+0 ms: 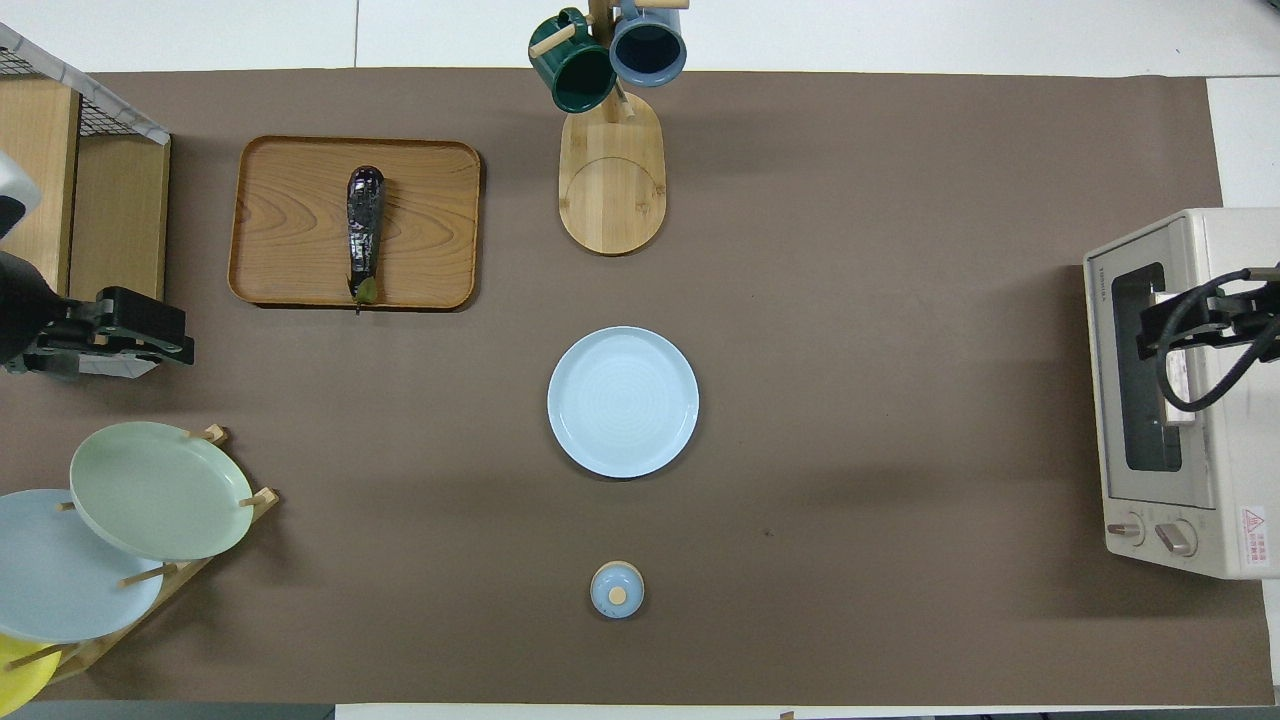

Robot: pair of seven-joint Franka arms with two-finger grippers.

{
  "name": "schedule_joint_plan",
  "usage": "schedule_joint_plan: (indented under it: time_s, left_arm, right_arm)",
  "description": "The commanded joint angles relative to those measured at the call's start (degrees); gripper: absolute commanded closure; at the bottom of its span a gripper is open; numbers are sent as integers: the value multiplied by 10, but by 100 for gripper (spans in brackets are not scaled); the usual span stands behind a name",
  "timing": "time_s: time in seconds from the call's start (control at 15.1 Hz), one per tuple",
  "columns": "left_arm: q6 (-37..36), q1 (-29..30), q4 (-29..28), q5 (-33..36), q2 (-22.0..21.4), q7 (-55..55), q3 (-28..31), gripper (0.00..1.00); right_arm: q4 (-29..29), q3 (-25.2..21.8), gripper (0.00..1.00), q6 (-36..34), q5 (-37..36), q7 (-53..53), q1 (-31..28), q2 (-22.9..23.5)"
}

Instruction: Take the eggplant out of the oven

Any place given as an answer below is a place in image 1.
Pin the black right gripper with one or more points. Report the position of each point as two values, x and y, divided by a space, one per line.
1235 315

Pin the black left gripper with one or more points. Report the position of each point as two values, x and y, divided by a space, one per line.
100 330

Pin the dark purple eggplant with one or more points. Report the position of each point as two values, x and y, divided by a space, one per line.
364 230

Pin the light blue plate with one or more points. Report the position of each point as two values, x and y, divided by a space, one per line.
622 402
60 580

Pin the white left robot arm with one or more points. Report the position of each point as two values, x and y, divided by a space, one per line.
12 190

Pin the white toaster oven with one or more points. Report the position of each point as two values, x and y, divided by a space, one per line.
1240 480

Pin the pale green plate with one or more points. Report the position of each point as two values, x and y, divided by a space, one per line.
160 490

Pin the wooden serving tray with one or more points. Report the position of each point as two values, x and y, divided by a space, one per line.
290 222

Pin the wooden plate rack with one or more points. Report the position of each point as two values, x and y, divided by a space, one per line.
185 570

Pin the yellow plate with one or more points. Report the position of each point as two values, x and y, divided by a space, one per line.
20 680

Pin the brown table mat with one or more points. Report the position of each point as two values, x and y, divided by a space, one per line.
800 200

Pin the wooden mug tree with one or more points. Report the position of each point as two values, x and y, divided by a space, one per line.
612 190

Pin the dark green mug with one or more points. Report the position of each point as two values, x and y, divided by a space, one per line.
575 75

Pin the blue mug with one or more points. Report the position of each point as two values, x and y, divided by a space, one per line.
648 50

